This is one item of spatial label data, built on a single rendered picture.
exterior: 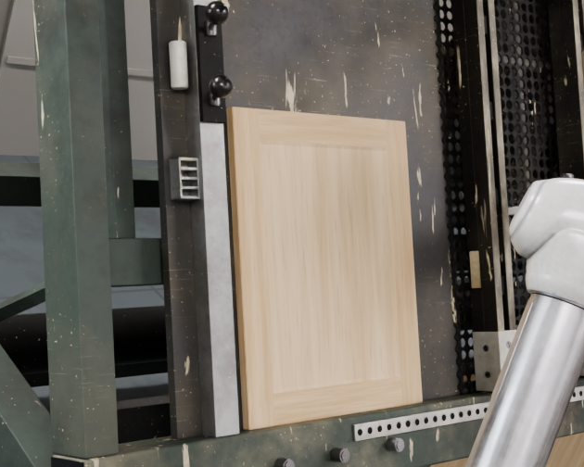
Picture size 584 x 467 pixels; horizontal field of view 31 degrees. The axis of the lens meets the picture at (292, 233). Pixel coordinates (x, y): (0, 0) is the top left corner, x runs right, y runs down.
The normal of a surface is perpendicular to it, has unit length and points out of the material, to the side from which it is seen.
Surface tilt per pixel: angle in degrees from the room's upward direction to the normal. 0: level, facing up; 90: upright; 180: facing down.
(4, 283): 0
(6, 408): 0
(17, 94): 90
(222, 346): 58
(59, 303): 90
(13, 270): 0
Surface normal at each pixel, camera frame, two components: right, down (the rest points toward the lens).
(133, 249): 0.64, -0.07
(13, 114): 0.58, 0.48
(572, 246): -0.20, -0.03
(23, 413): 0.29, -0.88
